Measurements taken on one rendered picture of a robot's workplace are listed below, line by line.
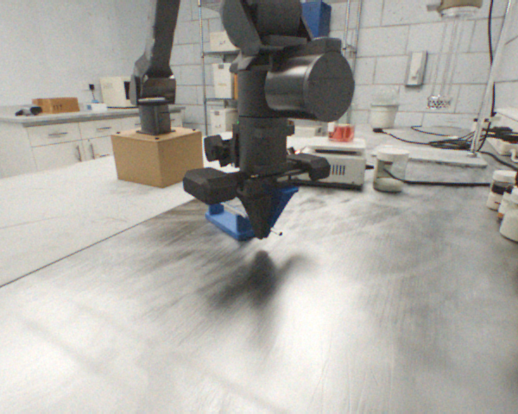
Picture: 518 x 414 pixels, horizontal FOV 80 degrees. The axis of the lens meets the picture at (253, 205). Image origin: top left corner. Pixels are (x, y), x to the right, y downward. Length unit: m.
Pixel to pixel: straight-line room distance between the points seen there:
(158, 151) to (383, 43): 2.71
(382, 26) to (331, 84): 2.91
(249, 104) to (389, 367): 0.27
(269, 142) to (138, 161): 0.42
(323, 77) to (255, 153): 0.11
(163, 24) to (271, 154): 0.35
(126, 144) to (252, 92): 0.44
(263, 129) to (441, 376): 0.26
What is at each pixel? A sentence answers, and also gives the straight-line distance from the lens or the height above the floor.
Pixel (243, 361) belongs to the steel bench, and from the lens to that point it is 0.27.
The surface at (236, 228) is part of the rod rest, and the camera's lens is 0.43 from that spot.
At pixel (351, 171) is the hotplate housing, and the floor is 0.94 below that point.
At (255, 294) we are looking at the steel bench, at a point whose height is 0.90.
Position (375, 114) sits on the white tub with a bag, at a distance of 1.77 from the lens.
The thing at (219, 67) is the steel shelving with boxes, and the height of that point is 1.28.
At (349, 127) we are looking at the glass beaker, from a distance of 0.69.
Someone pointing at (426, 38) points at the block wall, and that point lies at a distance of 3.14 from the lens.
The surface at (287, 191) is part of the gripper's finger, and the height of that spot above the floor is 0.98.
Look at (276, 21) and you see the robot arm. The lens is 0.35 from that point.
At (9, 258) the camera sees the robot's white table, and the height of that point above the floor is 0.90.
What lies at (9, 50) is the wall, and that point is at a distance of 3.44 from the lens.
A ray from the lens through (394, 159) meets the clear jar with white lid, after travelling 0.66.
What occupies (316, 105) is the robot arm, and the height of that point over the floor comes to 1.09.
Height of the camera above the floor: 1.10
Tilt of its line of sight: 21 degrees down
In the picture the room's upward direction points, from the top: straight up
